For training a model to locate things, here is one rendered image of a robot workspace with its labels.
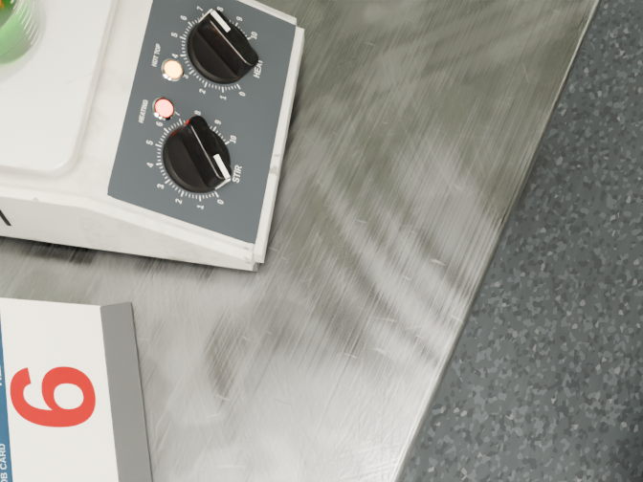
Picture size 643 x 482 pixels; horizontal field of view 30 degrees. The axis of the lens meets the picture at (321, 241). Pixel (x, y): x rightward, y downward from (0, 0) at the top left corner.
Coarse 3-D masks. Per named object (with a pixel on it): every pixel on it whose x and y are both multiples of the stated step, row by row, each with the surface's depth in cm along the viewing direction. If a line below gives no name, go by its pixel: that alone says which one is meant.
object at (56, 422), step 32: (32, 320) 53; (64, 320) 55; (32, 352) 53; (64, 352) 54; (32, 384) 52; (64, 384) 53; (96, 384) 54; (32, 416) 52; (64, 416) 53; (96, 416) 54; (32, 448) 51; (64, 448) 52; (96, 448) 53; (32, 480) 50; (64, 480) 51; (96, 480) 52
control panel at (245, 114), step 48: (192, 0) 56; (144, 48) 54; (288, 48) 58; (144, 96) 53; (192, 96) 55; (240, 96) 56; (144, 144) 53; (240, 144) 55; (144, 192) 52; (192, 192) 53; (240, 192) 55; (240, 240) 54
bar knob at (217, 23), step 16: (208, 16) 54; (224, 16) 54; (192, 32) 55; (208, 32) 54; (224, 32) 54; (240, 32) 56; (192, 48) 55; (208, 48) 55; (224, 48) 55; (240, 48) 54; (192, 64) 55; (208, 64) 55; (224, 64) 55; (240, 64) 55; (256, 64) 55; (224, 80) 55
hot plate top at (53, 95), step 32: (64, 0) 52; (96, 0) 52; (64, 32) 52; (96, 32) 52; (32, 64) 51; (64, 64) 51; (96, 64) 51; (0, 96) 51; (32, 96) 51; (64, 96) 51; (0, 128) 50; (32, 128) 50; (64, 128) 50; (0, 160) 50; (32, 160) 50; (64, 160) 50
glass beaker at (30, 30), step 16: (0, 0) 47; (16, 0) 48; (32, 0) 49; (0, 16) 47; (16, 16) 48; (32, 16) 50; (0, 32) 48; (16, 32) 49; (32, 32) 50; (0, 48) 49; (16, 48) 50; (32, 48) 51; (0, 64) 50; (16, 64) 50; (0, 80) 51
